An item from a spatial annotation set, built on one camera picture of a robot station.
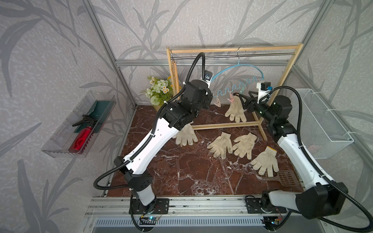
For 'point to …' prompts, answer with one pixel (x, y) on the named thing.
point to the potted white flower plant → (161, 91)
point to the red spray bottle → (81, 140)
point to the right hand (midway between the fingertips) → (245, 92)
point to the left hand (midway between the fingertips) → (204, 89)
